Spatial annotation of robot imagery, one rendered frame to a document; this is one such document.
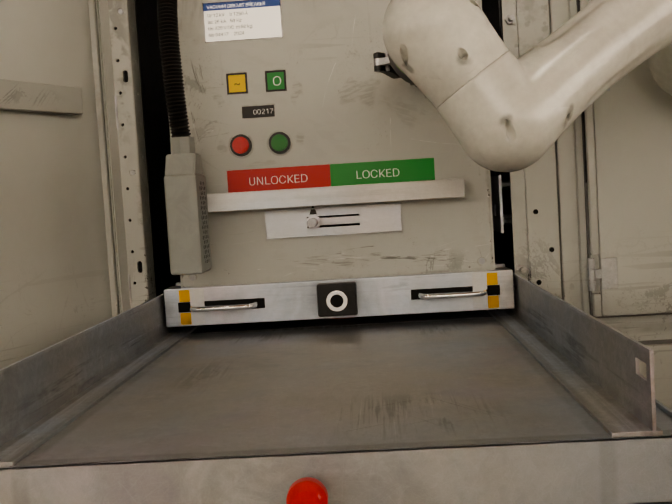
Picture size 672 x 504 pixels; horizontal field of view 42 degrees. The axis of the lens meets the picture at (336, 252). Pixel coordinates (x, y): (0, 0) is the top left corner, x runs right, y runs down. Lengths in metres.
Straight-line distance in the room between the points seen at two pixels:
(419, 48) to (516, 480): 0.46
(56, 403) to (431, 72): 0.52
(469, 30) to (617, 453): 0.45
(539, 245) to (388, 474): 0.74
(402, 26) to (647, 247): 0.63
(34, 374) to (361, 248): 0.62
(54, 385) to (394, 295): 0.59
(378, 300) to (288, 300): 0.14
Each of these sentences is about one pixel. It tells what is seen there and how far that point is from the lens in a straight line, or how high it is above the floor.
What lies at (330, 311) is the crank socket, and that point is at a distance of 1.34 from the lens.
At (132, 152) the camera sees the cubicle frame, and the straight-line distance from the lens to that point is 1.43.
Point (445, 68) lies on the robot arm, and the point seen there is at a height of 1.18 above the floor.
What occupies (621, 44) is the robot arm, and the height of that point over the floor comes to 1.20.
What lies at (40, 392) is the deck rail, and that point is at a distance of 0.93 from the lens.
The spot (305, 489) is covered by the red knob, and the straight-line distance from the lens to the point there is 0.70.
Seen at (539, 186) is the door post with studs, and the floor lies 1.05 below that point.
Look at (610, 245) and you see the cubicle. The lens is 1.41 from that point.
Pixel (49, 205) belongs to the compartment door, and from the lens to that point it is 1.37.
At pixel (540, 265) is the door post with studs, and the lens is 1.41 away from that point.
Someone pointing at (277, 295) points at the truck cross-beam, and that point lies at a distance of 1.37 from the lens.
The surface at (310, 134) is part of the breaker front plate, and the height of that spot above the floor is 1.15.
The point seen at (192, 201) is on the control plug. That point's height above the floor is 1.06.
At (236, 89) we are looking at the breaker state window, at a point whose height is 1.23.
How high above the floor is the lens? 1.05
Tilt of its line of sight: 3 degrees down
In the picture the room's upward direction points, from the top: 4 degrees counter-clockwise
